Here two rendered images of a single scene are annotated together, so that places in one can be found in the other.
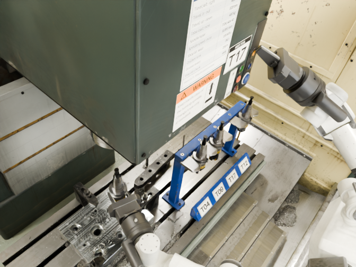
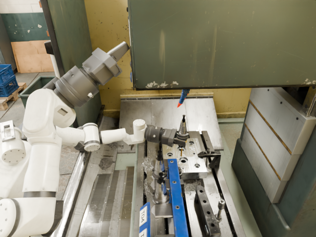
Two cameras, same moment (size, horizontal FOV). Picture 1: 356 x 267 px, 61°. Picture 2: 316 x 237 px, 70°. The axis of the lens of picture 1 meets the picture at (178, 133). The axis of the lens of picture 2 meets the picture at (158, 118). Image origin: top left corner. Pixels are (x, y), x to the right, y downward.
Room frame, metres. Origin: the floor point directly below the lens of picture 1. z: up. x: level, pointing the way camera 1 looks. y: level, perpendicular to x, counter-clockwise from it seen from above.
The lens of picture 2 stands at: (1.27, -0.48, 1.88)
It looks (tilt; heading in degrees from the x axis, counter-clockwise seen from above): 33 degrees down; 143
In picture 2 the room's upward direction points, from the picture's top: 1 degrees counter-clockwise
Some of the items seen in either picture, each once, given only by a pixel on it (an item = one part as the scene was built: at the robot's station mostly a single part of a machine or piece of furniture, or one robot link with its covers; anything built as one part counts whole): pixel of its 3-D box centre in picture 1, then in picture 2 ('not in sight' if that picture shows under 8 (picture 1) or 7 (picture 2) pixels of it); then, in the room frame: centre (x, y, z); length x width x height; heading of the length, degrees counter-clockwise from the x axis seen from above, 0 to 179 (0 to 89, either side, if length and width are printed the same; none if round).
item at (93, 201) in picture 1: (87, 197); (208, 157); (0.66, 0.34, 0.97); 0.13 x 0.03 x 0.15; 55
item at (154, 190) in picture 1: (145, 202); (178, 178); (0.68, 0.09, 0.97); 0.13 x 0.03 x 0.15; 145
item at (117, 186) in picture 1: (117, 181); (183, 126); (0.59, 0.18, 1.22); 0.04 x 0.04 x 0.07
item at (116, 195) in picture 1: (118, 189); (182, 134); (0.59, 0.18, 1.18); 0.06 x 0.06 x 0.03
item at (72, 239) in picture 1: (107, 224); (182, 157); (0.56, 0.22, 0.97); 0.29 x 0.23 x 0.05; 145
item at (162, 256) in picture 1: (158, 257); (133, 134); (0.39, 0.00, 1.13); 0.13 x 0.07 x 0.09; 70
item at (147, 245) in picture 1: (142, 245); (144, 130); (0.42, 0.06, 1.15); 0.11 x 0.11 x 0.11; 37
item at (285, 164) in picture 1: (208, 162); not in sight; (1.13, -0.20, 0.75); 0.89 x 0.70 x 0.26; 55
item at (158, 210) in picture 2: (224, 135); (161, 210); (0.90, -0.19, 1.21); 0.07 x 0.05 x 0.01; 55
